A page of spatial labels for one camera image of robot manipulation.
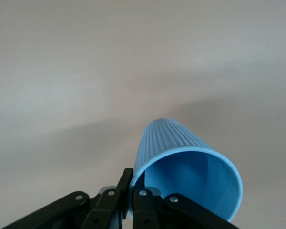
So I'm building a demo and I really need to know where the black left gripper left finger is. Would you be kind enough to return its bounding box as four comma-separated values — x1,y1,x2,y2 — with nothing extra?
4,168,134,229

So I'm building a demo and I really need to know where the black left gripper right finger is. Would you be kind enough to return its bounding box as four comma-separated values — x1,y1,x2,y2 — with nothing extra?
133,188,241,229

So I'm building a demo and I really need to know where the blue ribbed plastic cup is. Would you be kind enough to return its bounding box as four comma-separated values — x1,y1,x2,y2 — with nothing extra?
129,117,243,221

